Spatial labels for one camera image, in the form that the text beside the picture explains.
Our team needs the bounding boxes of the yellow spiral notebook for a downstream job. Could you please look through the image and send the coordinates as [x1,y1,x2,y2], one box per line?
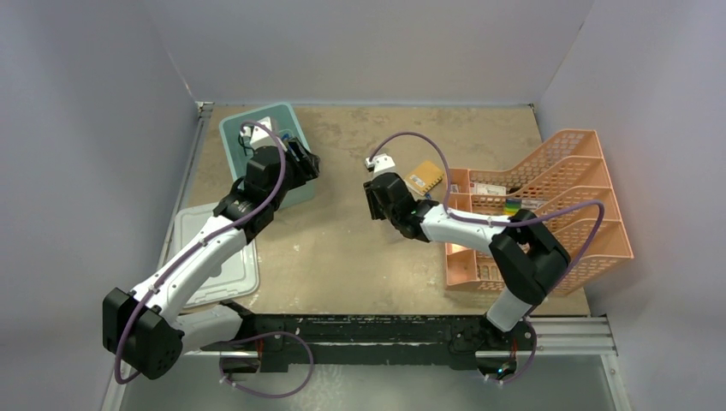
[404,160,445,197]

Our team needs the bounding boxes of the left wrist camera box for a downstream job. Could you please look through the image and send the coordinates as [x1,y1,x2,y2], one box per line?
[238,116,277,150]

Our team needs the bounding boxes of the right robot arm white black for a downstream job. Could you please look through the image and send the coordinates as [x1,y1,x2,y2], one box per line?
[363,172,571,348]

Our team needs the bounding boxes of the orange plastic file organizer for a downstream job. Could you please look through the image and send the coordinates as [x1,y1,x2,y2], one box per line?
[444,129,634,295]

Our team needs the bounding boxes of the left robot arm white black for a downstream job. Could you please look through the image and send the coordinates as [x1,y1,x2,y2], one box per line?
[102,140,320,384]

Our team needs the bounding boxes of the white plastic bin lid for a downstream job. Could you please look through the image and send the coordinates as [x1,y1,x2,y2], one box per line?
[169,203,259,310]

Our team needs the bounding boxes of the teal plastic bin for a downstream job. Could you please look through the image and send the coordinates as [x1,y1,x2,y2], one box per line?
[217,102,318,211]

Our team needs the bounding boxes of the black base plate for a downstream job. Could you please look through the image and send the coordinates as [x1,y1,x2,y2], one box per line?
[204,313,537,379]

